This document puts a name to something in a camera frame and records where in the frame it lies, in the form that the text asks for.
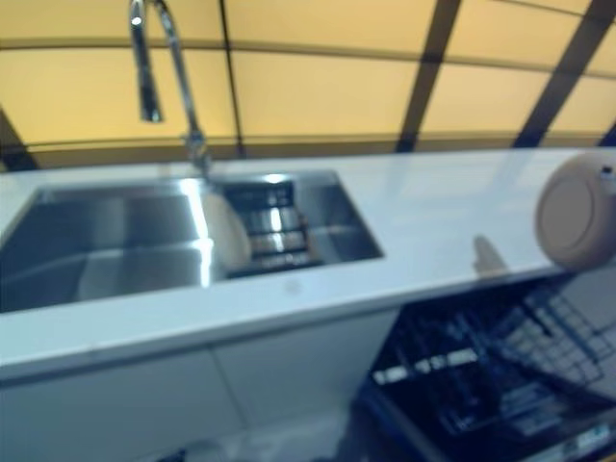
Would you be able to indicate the dark right robot hand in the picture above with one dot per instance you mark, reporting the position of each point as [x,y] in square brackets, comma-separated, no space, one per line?
[608,174]

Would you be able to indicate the stainless steel kitchen sink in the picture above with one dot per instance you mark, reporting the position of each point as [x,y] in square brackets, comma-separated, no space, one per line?
[96,231]

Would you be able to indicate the dark-framed yellow window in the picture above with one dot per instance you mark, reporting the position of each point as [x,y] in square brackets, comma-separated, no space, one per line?
[337,86]

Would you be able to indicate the cream ceramic plate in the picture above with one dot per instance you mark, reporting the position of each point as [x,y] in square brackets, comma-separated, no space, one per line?
[572,216]
[226,231]

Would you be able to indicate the black built-in dishwasher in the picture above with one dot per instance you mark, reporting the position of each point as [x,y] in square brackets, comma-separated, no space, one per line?
[409,423]

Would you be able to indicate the narrow white cabinet door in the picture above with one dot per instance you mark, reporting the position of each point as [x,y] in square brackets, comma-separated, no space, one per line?
[298,366]

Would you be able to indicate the black dish drying rack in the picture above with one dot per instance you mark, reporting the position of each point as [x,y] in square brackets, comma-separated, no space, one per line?
[279,221]

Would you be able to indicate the chrome pull-down kitchen faucet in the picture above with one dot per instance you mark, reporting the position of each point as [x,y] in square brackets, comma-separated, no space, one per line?
[180,72]

